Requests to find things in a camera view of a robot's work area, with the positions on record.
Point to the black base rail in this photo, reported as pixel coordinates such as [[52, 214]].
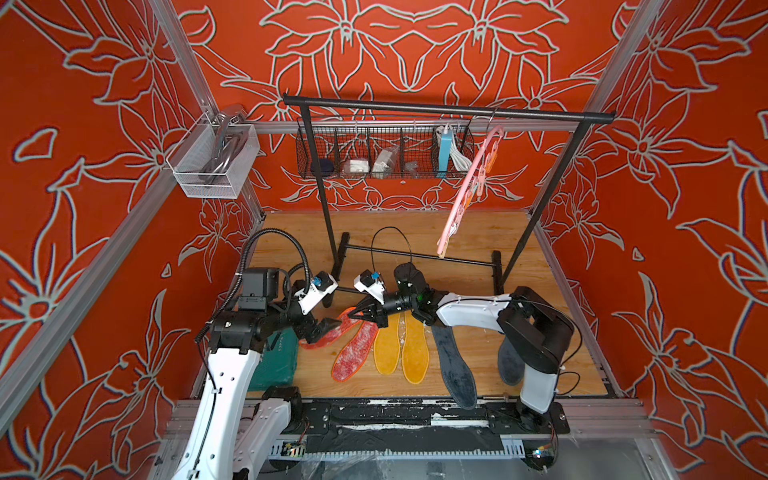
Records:
[[422, 426]]

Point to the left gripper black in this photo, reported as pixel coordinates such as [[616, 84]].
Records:
[[310, 327]]

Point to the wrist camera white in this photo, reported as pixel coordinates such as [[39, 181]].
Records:
[[320, 286], [371, 283]]

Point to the grey item in basket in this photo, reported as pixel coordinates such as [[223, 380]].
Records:
[[384, 164]]

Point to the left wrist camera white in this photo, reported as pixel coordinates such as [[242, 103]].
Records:
[[320, 286]]

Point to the red insole front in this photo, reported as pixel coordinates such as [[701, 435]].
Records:
[[354, 354]]

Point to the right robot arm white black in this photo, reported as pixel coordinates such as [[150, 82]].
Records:
[[536, 334]]

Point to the white mesh wall basket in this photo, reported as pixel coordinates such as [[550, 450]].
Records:
[[213, 161]]

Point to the light blue box in basket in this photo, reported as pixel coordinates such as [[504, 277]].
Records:
[[445, 140]]

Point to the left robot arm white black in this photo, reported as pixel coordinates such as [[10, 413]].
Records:
[[219, 447]]

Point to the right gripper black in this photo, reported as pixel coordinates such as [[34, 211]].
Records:
[[371, 311]]

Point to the yellow insole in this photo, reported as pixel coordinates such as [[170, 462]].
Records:
[[415, 351], [387, 346]]

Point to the green plastic tool case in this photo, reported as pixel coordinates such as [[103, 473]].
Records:
[[278, 362]]

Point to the dark grey insole front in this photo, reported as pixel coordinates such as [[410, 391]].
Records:
[[511, 367]]

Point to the pink clip hanger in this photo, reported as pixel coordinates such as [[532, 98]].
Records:
[[472, 186]]

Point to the dark blue round item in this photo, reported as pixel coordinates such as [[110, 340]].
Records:
[[324, 166]]

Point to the red insole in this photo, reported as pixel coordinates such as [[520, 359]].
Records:
[[334, 334], [354, 354]]

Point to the black wire wall basket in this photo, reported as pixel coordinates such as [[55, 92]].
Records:
[[401, 151]]

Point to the yellow insole front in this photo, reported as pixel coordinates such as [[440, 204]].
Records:
[[415, 351]]

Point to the black metal clothes rack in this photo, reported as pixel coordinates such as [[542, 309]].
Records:
[[433, 194]]

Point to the dark grey insole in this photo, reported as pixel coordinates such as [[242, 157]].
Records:
[[511, 367], [456, 374]]

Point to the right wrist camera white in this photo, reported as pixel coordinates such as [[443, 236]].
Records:
[[371, 283]]

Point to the white box in basket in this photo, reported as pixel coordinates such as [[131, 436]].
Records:
[[354, 167]]

